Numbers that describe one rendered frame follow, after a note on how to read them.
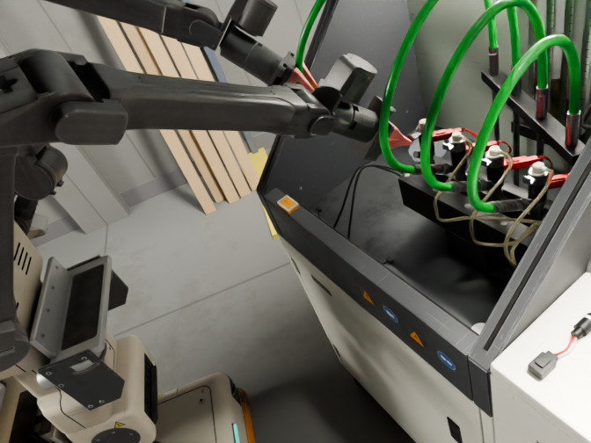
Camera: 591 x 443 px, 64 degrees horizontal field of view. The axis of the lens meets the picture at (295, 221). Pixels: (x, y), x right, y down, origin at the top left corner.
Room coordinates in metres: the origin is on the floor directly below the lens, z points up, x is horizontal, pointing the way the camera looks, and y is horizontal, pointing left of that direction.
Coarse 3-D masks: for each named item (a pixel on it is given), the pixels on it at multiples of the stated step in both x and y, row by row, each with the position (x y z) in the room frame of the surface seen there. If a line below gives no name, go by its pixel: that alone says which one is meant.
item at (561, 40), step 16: (544, 48) 0.50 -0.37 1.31; (528, 64) 0.49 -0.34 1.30; (576, 64) 0.52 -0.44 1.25; (512, 80) 0.48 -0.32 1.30; (576, 80) 0.52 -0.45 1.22; (496, 96) 0.48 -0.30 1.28; (576, 96) 0.53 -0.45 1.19; (496, 112) 0.47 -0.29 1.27; (576, 112) 0.53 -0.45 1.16; (576, 128) 0.52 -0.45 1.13; (480, 144) 0.46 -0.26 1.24; (480, 160) 0.46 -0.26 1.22; (480, 208) 0.46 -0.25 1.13; (496, 208) 0.46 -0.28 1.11; (512, 208) 0.47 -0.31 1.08
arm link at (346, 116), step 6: (342, 102) 0.70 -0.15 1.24; (348, 102) 0.69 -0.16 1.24; (336, 108) 0.68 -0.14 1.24; (342, 108) 0.69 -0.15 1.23; (348, 108) 0.69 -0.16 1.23; (336, 114) 0.68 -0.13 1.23; (342, 114) 0.68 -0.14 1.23; (348, 114) 0.68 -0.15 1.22; (342, 120) 0.68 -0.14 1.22; (348, 120) 0.68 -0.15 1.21; (336, 126) 0.68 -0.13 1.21; (342, 126) 0.68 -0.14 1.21; (348, 126) 0.68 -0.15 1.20; (336, 132) 0.69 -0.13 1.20; (342, 132) 0.68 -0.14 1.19
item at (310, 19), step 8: (320, 0) 0.81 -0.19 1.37; (488, 0) 0.79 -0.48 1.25; (312, 8) 0.82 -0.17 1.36; (320, 8) 0.81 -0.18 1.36; (312, 16) 0.81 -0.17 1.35; (304, 24) 0.82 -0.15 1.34; (312, 24) 0.81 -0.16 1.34; (488, 24) 0.80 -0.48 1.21; (304, 32) 0.81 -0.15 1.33; (488, 32) 0.80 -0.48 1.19; (496, 32) 0.79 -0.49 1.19; (304, 40) 0.81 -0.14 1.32; (496, 40) 0.79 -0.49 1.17; (304, 48) 0.82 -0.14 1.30; (488, 48) 0.80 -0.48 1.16; (496, 48) 0.79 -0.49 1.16; (296, 56) 0.82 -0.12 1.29; (296, 64) 0.82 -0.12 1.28
